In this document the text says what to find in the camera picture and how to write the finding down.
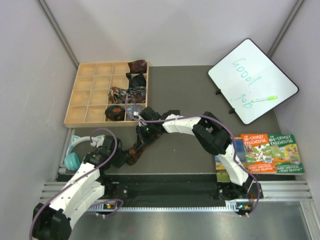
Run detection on dark grey table mat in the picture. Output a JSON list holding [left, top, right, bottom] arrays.
[[72, 65, 283, 176]]

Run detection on rolled multicolour floral tie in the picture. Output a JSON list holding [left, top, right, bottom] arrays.
[[108, 86, 127, 105]]

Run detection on rolled blue patterned tie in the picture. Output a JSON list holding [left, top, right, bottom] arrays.
[[127, 86, 146, 104]]

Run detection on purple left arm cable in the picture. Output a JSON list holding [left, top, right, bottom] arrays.
[[28, 127, 125, 240]]

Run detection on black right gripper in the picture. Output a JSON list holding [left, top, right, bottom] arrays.
[[136, 123, 157, 152]]

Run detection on rolled black orange-leaf tie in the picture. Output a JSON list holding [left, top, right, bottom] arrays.
[[104, 105, 126, 122]]

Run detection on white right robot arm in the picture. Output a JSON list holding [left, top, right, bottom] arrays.
[[134, 107, 255, 200]]

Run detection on orange 78-storey treehouse book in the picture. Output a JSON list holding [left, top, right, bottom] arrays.
[[241, 133, 277, 174]]

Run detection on rolled dark red tie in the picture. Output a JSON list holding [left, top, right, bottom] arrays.
[[128, 59, 148, 74]]

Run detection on rolled grey blue tie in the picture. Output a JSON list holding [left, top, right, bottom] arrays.
[[126, 105, 143, 121]]

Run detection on rolled black navy tie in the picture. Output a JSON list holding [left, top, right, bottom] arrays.
[[125, 72, 147, 89]]

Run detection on white slotted cable duct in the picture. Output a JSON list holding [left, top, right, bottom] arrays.
[[89, 199, 253, 213]]

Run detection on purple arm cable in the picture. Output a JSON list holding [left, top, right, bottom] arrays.
[[124, 97, 262, 218], [28, 127, 125, 240]]

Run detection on landscape cover book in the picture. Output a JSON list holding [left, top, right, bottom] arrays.
[[214, 136, 248, 182]]

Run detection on green 104-storey treehouse book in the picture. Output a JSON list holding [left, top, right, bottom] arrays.
[[268, 134, 305, 176]]

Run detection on brown red patterned tie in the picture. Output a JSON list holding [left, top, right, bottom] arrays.
[[123, 109, 180, 166]]

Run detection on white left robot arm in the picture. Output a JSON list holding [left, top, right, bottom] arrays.
[[29, 135, 127, 240]]

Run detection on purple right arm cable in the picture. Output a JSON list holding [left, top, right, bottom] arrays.
[[124, 97, 262, 218]]

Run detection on white dry-erase board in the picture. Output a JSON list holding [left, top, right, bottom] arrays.
[[208, 38, 299, 125]]

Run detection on wooden compartment tray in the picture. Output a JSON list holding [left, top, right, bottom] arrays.
[[64, 60, 149, 128]]

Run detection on teal cat-ear headphones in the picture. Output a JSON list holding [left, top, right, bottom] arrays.
[[63, 135, 105, 171]]

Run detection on green marker pen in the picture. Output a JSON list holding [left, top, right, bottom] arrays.
[[251, 96, 278, 103]]

